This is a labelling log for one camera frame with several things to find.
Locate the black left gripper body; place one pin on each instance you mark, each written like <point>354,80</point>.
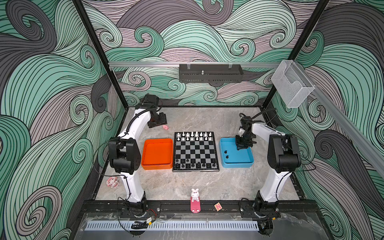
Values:
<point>159,119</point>

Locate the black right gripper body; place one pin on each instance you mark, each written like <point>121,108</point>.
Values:
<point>244,141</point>

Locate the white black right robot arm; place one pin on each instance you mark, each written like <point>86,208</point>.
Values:
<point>283,157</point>

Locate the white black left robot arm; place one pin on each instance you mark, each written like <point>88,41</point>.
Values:
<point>124,153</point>

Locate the black white chess board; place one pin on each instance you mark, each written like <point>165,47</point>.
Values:
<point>195,152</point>

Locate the blue plastic tray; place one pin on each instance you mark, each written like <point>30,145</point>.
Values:
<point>233,158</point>

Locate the orange plastic tray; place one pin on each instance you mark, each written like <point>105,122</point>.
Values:
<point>157,154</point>

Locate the small orange letter block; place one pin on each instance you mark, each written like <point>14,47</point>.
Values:
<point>218,206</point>

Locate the pink white plush toy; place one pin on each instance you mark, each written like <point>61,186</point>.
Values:
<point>113,182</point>

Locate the white rabbit figurine pink stand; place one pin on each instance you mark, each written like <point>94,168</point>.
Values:
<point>195,201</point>

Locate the black perforated wall shelf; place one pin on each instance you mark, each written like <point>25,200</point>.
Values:
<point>210,73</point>

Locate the clear acrylic wall holder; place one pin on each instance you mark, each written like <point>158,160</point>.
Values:
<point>292,83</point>

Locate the white slotted cable duct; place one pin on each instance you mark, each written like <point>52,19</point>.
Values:
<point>175,226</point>

